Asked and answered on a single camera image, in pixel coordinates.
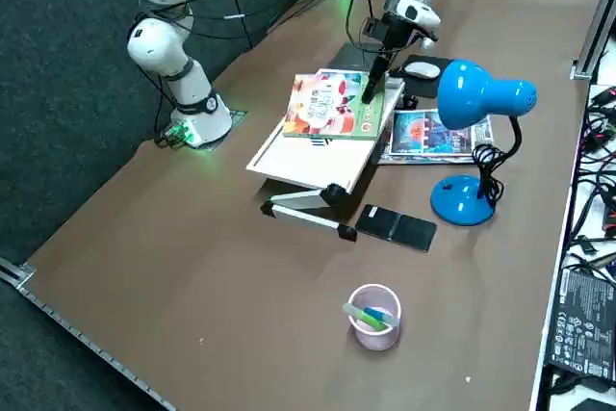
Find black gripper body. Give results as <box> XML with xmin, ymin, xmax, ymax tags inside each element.
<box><xmin>379</xmin><ymin>15</ymin><xmax>424</xmax><ymax>54</ymax></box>

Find green covered book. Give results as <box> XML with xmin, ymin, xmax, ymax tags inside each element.
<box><xmin>282</xmin><ymin>68</ymin><xmax>398</xmax><ymax>141</ymax></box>

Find blue desk lamp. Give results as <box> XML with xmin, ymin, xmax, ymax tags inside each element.
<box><xmin>429</xmin><ymin>58</ymin><xmax>539</xmax><ymax>227</ymax></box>

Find white book stand aluminium legs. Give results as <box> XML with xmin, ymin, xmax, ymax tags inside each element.
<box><xmin>244</xmin><ymin>67</ymin><xmax>408</xmax><ymax>244</ymax></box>

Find black notebook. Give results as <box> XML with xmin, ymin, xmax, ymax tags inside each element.
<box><xmin>331</xmin><ymin>42</ymin><xmax>401</xmax><ymax>75</ymax></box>

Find white computer mouse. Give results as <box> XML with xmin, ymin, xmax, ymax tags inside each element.
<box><xmin>403</xmin><ymin>62</ymin><xmax>442</xmax><ymax>80</ymax></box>

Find black mouse pad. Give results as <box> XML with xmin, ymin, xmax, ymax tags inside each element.
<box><xmin>392</xmin><ymin>54</ymin><xmax>456</xmax><ymax>99</ymax></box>

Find blue colourful magazine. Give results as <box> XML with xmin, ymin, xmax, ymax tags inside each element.
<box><xmin>377</xmin><ymin>109</ymin><xmax>496</xmax><ymax>166</ymax></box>

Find black folding smartphone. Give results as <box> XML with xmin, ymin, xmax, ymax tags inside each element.
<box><xmin>354</xmin><ymin>203</ymin><xmax>438</xmax><ymax>252</ymax></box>

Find blue pen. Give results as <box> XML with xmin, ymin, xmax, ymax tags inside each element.
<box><xmin>363</xmin><ymin>306</ymin><xmax>400</xmax><ymax>328</ymax></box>

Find green highlighter pen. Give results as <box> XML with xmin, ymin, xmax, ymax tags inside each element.
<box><xmin>342</xmin><ymin>303</ymin><xmax>390</xmax><ymax>333</ymax></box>

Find pink pen cup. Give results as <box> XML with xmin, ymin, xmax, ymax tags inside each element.
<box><xmin>346</xmin><ymin>284</ymin><xmax>403</xmax><ymax>352</ymax></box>

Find black power adapter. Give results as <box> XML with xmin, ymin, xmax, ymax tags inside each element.
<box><xmin>546</xmin><ymin>266</ymin><xmax>616</xmax><ymax>381</ymax></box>

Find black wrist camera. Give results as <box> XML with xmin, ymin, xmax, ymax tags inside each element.
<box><xmin>361</xmin><ymin>17</ymin><xmax>386</xmax><ymax>39</ymax></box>

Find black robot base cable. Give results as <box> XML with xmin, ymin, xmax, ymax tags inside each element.
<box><xmin>267</xmin><ymin>0</ymin><xmax>333</xmax><ymax>37</ymax></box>

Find black lamp power cable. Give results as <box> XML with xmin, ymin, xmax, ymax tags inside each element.
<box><xmin>471</xmin><ymin>142</ymin><xmax>505</xmax><ymax>205</ymax></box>

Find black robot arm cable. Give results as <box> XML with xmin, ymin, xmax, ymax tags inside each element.
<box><xmin>139</xmin><ymin>0</ymin><xmax>386</xmax><ymax>54</ymax></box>

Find aluminium profile post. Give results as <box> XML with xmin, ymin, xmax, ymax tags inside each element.
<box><xmin>571</xmin><ymin>0</ymin><xmax>616</xmax><ymax>81</ymax></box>

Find black power cord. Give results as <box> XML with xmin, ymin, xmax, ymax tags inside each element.
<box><xmin>548</xmin><ymin>367</ymin><xmax>616</xmax><ymax>411</ymax></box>

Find metal table edge rail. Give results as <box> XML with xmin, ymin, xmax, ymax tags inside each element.
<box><xmin>0</xmin><ymin>256</ymin><xmax>177</xmax><ymax>411</ymax></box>

